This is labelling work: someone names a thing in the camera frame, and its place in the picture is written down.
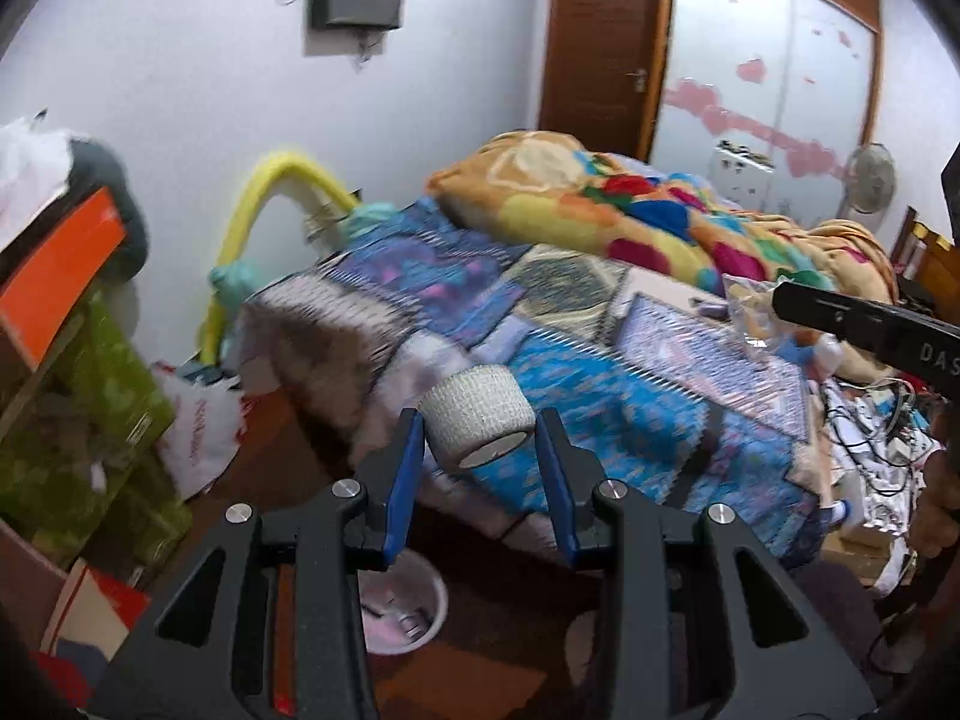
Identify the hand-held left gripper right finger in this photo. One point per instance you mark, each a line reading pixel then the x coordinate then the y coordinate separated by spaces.
pixel 559 487

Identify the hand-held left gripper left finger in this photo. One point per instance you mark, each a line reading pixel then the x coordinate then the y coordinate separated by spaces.
pixel 401 480

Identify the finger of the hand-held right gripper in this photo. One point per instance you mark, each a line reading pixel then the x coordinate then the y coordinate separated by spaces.
pixel 832 311

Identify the clear plastic bag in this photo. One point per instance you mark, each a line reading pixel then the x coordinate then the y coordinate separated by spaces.
pixel 754 315

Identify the white bandage roll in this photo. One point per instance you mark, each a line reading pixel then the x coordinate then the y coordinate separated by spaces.
pixel 472 409

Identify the white plastic bin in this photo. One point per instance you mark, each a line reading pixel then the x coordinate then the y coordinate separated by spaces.
pixel 420 600

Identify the blue patchwork bedspread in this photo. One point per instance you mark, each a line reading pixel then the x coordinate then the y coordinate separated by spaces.
pixel 600 405

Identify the wooden headboard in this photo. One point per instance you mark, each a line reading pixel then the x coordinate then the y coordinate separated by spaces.
pixel 930 255

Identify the standing electric fan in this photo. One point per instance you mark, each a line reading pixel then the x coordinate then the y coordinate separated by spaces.
pixel 870 180

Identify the white slipper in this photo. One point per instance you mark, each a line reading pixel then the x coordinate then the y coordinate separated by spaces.
pixel 579 645

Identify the small white cabinet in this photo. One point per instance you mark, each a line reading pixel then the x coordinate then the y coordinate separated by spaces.
pixel 739 172

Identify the white red-print plastic bag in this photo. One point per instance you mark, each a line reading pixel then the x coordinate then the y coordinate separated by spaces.
pixel 199 435

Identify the colourful patterned quilt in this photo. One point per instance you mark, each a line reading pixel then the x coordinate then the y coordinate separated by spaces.
pixel 600 202

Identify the teal cloth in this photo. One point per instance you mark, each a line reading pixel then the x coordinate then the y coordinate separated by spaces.
pixel 232 285

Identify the person's leg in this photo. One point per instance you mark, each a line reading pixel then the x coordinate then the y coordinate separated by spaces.
pixel 840 615

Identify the frosted sliding wardrobe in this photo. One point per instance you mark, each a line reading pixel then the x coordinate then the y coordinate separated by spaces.
pixel 750 22

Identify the yellow foam tube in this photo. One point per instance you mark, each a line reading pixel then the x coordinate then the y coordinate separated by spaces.
pixel 255 202

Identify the green patterned box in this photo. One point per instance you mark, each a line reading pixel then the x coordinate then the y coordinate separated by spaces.
pixel 82 435

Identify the red flat box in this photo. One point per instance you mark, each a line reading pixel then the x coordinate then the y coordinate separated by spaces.
pixel 105 607

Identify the brown wooden door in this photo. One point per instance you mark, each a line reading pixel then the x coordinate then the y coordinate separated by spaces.
pixel 600 37

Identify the brown cardboard box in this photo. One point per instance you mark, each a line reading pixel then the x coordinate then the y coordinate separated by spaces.
pixel 30 585

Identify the orange cardboard box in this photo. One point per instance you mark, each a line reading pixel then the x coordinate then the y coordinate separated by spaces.
pixel 60 277

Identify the dark grey cushion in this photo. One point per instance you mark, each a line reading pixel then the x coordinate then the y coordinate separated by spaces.
pixel 112 195

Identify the white crumpled cloth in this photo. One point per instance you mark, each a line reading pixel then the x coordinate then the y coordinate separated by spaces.
pixel 30 172

